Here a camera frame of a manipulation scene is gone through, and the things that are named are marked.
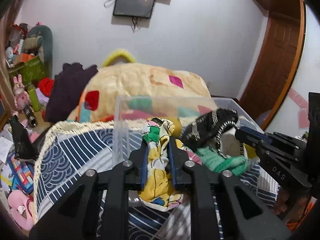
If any pink rabbit doll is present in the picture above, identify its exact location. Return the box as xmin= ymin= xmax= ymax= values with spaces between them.
xmin=13 ymin=74 xmax=31 ymax=113

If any grey-green neck pillow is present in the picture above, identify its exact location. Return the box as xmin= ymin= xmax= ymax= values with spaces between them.
xmin=22 ymin=25 xmax=53 ymax=64

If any white sliding door with hearts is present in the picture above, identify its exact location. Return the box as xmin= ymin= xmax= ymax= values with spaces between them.
xmin=266 ymin=5 xmax=320 ymax=137

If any small black wall monitor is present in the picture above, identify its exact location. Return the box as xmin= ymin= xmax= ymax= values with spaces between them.
xmin=113 ymin=0 xmax=155 ymax=19

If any yellow green sponge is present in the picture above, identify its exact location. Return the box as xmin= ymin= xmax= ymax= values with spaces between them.
xmin=168 ymin=117 xmax=182 ymax=137

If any yellow plush arch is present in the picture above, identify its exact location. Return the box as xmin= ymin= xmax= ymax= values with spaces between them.
xmin=102 ymin=49 xmax=137 ymax=67

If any green thermos bottle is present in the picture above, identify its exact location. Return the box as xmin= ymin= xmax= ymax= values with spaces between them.
xmin=28 ymin=84 xmax=41 ymax=112

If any red plush item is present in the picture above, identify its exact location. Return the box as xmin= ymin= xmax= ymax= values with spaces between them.
xmin=38 ymin=77 xmax=54 ymax=98

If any floral patterned cloth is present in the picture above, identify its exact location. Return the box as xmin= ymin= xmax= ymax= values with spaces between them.
xmin=138 ymin=118 xmax=188 ymax=212

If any striped brown curtain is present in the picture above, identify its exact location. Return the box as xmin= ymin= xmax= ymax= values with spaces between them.
xmin=1 ymin=0 xmax=24 ymax=114

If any blue patterned tablecloth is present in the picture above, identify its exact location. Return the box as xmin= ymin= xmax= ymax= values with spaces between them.
xmin=33 ymin=120 xmax=279 ymax=240

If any white drawstring pouch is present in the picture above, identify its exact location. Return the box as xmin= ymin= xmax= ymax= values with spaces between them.
xmin=221 ymin=128 xmax=248 ymax=158

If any black cloth with chain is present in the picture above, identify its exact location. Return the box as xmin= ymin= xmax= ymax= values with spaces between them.
xmin=181 ymin=108 xmax=239 ymax=153

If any pink plush toy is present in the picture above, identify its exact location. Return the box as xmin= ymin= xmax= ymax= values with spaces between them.
xmin=8 ymin=190 xmax=34 ymax=231

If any person's hand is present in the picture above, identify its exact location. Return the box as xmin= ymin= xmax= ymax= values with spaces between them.
xmin=273 ymin=188 xmax=289 ymax=215

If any black flashlight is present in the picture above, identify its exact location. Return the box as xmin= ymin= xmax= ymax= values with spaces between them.
xmin=23 ymin=105 xmax=38 ymax=128

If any clear plastic storage bin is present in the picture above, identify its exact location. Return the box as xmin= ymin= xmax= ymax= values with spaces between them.
xmin=114 ymin=96 xmax=262 ymax=178

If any brown wooden door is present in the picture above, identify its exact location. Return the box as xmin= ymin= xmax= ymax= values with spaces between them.
xmin=240 ymin=12 xmax=305 ymax=130

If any dark purple garment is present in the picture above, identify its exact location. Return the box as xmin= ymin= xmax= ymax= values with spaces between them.
xmin=45 ymin=62 xmax=98 ymax=124

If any green storage box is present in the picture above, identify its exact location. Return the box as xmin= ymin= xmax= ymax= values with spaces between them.
xmin=8 ymin=56 xmax=49 ymax=86

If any beige patchwork blanket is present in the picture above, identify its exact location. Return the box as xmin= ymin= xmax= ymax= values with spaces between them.
xmin=67 ymin=63 xmax=211 ymax=122

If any green knitted glove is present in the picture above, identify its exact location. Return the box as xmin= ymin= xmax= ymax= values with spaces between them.
xmin=196 ymin=147 xmax=248 ymax=176

